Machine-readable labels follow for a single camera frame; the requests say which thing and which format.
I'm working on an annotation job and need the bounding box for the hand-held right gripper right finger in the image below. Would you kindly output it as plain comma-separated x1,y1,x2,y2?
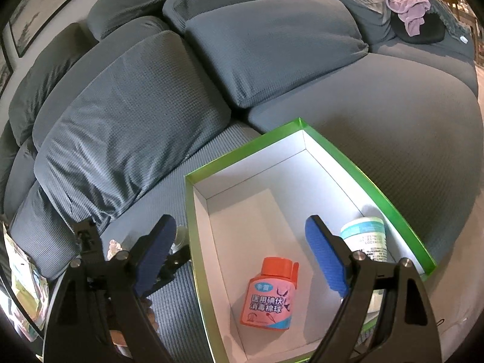
304,215,443,363

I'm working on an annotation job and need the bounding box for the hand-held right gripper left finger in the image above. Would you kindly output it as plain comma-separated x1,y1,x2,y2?
42,214,178,363

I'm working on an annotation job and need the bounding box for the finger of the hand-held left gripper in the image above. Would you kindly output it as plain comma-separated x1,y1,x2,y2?
158,245,191,280
72,217,103,262

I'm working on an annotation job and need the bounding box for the white bottle with clear cap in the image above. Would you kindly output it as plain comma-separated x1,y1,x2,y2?
172,225,188,253

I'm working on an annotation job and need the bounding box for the white jar with teal label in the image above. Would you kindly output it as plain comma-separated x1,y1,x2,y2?
339,217,388,264

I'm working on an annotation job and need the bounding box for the orange plastic bottle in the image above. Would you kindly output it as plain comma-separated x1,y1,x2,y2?
240,256,299,332

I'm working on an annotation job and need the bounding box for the green cardboard box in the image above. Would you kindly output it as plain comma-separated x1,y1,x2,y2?
184,118,437,363

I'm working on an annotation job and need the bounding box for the person's left hand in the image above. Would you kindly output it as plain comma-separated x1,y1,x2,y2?
109,297,157,349

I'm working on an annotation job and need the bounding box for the pale pink knobbly object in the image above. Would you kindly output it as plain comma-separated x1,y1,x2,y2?
106,239,123,260

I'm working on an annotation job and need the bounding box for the colourful printed packet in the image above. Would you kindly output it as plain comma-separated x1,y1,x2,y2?
2,221,51,340

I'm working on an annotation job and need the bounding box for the grey sofa cushion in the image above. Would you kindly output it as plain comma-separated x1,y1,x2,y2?
32,30,232,232
8,23,92,147
162,0,317,34
87,0,179,41
185,0,370,109

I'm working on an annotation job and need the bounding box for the grey sofa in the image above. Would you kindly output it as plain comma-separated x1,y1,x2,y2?
0,0,481,363

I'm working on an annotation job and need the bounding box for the black round cushion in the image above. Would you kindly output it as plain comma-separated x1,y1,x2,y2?
391,8,447,46

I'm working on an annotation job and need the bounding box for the purple cloth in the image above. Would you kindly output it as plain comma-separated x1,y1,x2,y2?
385,0,432,38

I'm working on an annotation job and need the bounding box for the grey green knit throw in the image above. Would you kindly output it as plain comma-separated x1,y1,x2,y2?
427,0,474,44

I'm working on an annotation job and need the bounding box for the framed wall picture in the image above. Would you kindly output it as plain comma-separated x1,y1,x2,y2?
0,0,114,59

